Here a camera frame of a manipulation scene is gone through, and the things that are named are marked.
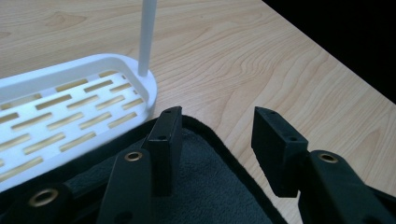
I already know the yellow and grey cloth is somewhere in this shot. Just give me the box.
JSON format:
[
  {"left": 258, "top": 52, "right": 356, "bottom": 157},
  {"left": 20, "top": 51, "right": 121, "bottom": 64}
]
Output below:
[{"left": 0, "top": 115, "right": 289, "bottom": 224}]

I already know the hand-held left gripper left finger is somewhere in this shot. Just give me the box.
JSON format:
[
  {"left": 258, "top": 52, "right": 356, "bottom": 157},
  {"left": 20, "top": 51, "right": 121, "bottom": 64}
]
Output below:
[{"left": 96, "top": 105, "right": 183, "bottom": 224}]

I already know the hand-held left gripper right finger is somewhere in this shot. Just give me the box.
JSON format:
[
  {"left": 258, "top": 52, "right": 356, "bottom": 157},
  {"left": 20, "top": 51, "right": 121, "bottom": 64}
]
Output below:
[{"left": 251, "top": 105, "right": 396, "bottom": 224}]

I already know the white slotted plastic rack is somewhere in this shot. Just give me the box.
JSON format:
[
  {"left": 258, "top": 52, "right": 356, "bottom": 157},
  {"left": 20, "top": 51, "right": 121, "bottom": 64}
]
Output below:
[{"left": 0, "top": 0, "right": 158, "bottom": 193}]

